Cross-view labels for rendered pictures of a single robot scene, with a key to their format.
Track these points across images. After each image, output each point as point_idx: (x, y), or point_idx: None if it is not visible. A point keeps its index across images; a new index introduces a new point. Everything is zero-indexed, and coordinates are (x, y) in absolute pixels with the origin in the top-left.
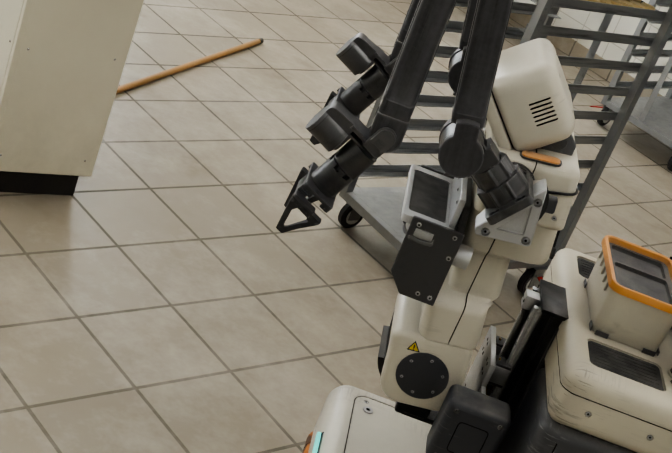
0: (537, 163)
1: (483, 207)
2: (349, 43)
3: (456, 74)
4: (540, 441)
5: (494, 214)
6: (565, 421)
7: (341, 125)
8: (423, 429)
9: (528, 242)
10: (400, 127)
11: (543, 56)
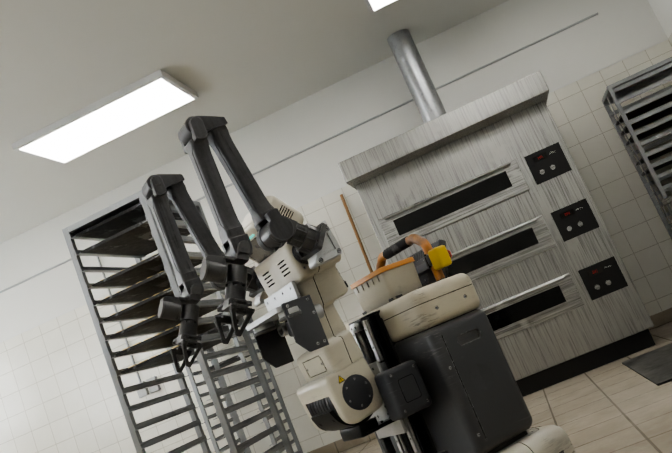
0: None
1: (304, 271)
2: (162, 303)
3: None
4: (435, 341)
5: (318, 241)
6: (433, 320)
7: (218, 261)
8: None
9: (340, 251)
10: (245, 237)
11: None
